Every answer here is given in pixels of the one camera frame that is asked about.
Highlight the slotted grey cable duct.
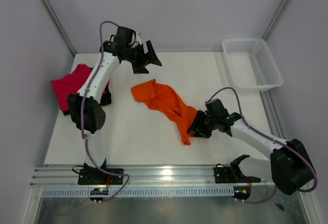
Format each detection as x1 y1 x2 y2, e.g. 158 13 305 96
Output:
40 186 235 198

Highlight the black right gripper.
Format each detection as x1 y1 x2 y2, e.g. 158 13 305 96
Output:
186 110 218 139

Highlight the white plastic basket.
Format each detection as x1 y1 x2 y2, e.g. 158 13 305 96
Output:
222 38 284 91

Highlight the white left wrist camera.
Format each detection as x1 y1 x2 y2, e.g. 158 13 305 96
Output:
133 32 142 47

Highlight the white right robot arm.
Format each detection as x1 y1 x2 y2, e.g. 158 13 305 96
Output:
188 98 318 195

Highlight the pink folded t shirt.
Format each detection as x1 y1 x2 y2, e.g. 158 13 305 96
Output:
50 64 92 115

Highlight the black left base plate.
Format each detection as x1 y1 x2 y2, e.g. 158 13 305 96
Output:
77 168 123 186

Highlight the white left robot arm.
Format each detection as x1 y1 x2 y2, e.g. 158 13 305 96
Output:
68 26 162 184

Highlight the controller board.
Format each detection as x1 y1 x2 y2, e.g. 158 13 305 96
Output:
89 188 109 201
233 188 251 201

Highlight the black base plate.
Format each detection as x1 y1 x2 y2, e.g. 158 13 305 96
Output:
213 165 261 184
77 168 123 186

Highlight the right controller board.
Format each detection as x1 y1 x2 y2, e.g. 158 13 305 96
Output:
233 188 251 201

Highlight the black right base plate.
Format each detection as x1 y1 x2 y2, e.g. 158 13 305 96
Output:
213 165 261 184

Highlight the orange t shirt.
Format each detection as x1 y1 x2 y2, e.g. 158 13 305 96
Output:
131 79 197 146

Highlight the left controller board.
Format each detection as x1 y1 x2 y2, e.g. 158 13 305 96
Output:
89 188 109 201

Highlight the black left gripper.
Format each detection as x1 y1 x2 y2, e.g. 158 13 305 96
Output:
123 40 162 74

